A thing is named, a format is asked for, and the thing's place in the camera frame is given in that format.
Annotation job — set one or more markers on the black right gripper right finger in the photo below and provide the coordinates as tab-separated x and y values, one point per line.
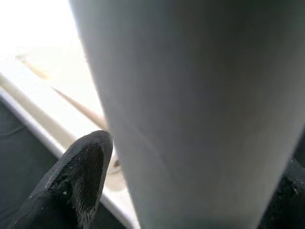
290	202

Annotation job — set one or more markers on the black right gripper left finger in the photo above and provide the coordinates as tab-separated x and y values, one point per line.
71	186

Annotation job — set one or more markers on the white plastic children table top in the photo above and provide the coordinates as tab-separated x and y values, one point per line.
35	105

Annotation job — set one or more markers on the white plastic table leg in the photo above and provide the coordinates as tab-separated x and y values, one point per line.
190	95

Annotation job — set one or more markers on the black tablecloth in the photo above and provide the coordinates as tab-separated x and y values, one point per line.
19	143

